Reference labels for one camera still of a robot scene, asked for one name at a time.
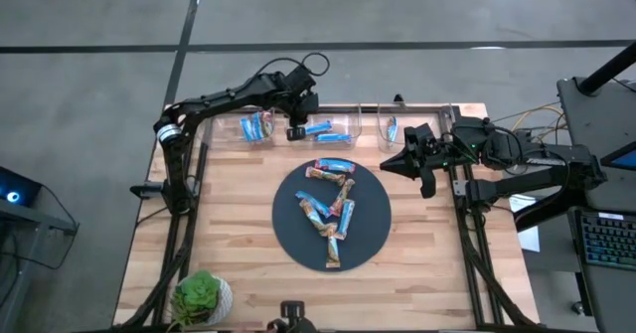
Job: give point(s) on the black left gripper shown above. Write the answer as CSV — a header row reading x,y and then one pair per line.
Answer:
x,y
305,107

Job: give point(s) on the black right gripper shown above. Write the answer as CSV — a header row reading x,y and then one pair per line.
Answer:
x,y
437,154

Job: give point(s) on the blue green granola bar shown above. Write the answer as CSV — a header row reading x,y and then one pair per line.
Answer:
x,y
257,125

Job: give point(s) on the blue brown granola bar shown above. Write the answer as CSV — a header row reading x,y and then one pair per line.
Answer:
x,y
312,213

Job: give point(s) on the green orange granola bar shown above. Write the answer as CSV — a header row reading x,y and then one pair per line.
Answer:
x,y
333,253

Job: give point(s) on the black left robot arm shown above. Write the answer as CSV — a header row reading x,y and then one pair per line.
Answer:
x,y
223,97

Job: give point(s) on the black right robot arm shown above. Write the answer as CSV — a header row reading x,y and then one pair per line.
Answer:
x,y
526,186

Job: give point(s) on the brown red granola bar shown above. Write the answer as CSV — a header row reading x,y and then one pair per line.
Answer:
x,y
343,197

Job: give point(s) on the clear plastic bin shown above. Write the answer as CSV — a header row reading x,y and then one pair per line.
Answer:
x,y
382,139
348,124
231,136

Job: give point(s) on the dark round plate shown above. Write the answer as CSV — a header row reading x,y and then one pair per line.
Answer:
x,y
370,209

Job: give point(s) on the white paper sheet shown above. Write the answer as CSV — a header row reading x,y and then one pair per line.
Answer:
x,y
529,228

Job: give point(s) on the grey side desk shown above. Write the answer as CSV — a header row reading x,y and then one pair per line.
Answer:
x,y
596,124

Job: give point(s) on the succulent in white pot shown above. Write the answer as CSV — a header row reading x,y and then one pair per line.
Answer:
x,y
199,295

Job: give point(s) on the backlit keyboard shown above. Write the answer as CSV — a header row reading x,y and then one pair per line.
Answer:
x,y
608,238

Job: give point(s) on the black monitor blue screen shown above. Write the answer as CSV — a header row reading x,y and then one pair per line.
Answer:
x,y
621,160

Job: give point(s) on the black pole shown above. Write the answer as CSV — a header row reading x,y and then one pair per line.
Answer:
x,y
608,69

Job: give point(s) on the black device blue light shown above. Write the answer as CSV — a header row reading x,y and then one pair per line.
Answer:
x,y
15,191

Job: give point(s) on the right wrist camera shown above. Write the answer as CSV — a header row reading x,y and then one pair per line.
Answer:
x,y
415,136

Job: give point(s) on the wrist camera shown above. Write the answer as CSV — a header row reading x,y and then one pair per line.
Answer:
x,y
300,78
415,136

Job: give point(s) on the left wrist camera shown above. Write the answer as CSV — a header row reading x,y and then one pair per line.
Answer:
x,y
300,78

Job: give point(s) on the black aluminium rig frame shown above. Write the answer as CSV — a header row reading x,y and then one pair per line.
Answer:
x,y
478,293

